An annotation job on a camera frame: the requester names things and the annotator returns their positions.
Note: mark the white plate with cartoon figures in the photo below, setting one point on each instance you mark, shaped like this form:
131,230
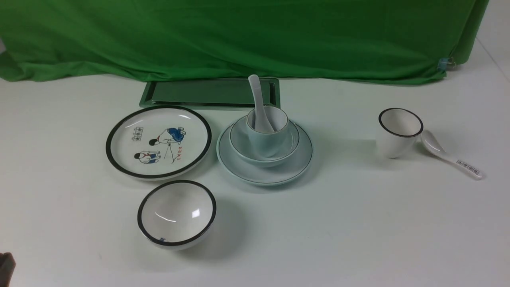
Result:
159,142

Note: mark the pale green plate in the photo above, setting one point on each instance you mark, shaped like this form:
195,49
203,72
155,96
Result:
285,173

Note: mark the blue binder clip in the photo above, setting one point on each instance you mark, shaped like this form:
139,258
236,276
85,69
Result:
446,64

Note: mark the white cup with black rim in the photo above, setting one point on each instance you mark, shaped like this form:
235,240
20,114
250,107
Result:
398,131

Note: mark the plain white ceramic spoon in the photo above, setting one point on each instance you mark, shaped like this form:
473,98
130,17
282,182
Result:
261,121

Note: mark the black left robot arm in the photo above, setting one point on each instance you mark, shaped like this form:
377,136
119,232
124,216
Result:
7,267

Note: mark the pale green bowl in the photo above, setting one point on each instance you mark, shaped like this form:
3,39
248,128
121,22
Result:
241,145

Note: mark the white spoon with printed handle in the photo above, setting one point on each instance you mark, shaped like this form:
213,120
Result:
431,144

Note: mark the green backdrop cloth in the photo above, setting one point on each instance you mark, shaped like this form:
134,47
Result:
398,42

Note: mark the white bowl with black rim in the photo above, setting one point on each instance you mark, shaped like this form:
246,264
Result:
177,215

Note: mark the metal table cable hatch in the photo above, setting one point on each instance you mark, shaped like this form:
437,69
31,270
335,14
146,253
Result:
205,94

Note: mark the pale green cup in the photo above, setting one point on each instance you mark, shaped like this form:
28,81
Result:
268,143

